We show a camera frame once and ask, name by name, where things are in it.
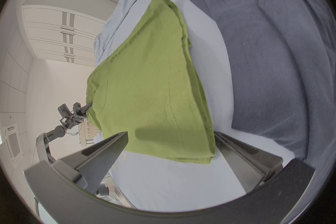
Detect green shorts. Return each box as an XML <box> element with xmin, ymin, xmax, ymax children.
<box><xmin>86</xmin><ymin>0</ymin><xmax>216</xmax><ymax>165</ymax></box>

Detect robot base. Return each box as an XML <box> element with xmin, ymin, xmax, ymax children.
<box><xmin>94</xmin><ymin>177</ymin><xmax>138</xmax><ymax>209</ymax></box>

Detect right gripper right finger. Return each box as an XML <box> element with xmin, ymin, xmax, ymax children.
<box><xmin>214</xmin><ymin>132</ymin><xmax>284</xmax><ymax>194</ymax></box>

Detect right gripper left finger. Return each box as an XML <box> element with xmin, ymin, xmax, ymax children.
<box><xmin>54</xmin><ymin>131</ymin><xmax>129</xmax><ymax>194</ymax></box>

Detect round woven basket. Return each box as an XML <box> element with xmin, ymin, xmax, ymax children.
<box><xmin>83</xmin><ymin>121</ymin><xmax>101</xmax><ymax>139</ymax></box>

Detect ceiling air conditioner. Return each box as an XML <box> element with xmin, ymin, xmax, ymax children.
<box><xmin>2</xmin><ymin>123</ymin><xmax>25</xmax><ymax>163</ymax></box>

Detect dark blue garment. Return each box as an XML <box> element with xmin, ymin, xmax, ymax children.
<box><xmin>176</xmin><ymin>0</ymin><xmax>336</xmax><ymax>202</ymax></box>

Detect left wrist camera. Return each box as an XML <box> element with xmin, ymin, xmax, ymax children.
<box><xmin>57</xmin><ymin>104</ymin><xmax>71</xmax><ymax>116</ymax></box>

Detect white wardrobe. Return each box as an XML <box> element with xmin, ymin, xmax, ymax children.
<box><xmin>21</xmin><ymin>5</ymin><xmax>107</xmax><ymax>63</ymax></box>

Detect small white table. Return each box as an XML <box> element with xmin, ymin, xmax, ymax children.
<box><xmin>78</xmin><ymin>127</ymin><xmax>95</xmax><ymax>147</ymax></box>

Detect pale blue quilt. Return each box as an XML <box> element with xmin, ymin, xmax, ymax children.
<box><xmin>93</xmin><ymin>0</ymin><xmax>195</xmax><ymax>62</ymax></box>

